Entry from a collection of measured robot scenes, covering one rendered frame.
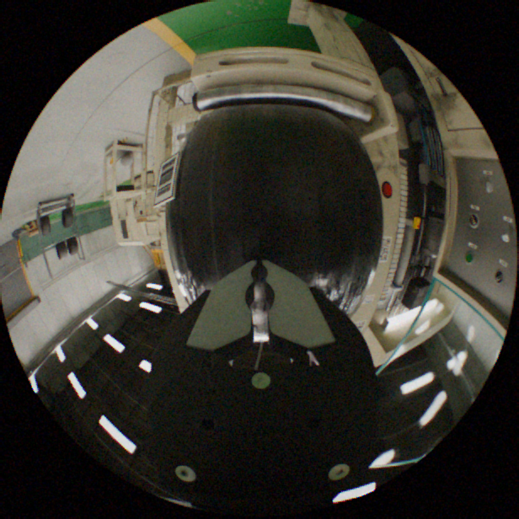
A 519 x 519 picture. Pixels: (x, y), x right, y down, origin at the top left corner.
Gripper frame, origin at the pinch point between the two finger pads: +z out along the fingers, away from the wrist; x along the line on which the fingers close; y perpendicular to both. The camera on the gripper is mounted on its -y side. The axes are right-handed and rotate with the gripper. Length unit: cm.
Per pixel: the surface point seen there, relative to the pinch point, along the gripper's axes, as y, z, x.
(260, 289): 3.4, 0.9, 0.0
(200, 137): -11.7, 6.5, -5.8
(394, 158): -16.3, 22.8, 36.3
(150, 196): -3, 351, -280
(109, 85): -108, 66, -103
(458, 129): -31, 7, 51
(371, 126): -20.4, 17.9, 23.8
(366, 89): -27.6, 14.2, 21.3
